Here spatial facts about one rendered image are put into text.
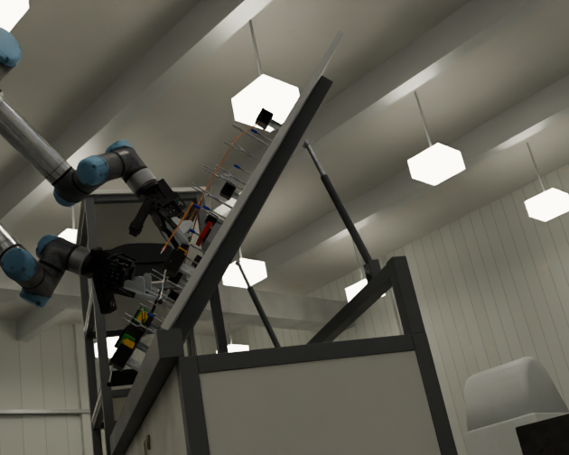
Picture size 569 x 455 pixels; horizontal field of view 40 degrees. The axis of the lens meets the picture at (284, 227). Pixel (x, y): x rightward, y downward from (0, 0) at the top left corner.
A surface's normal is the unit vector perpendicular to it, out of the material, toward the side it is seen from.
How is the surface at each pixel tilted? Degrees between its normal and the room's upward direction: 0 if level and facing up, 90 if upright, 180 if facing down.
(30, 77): 180
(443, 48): 90
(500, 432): 90
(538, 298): 90
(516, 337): 90
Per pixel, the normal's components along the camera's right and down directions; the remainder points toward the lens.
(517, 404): -0.72, -0.33
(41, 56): 0.18, 0.90
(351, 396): 0.28, -0.43
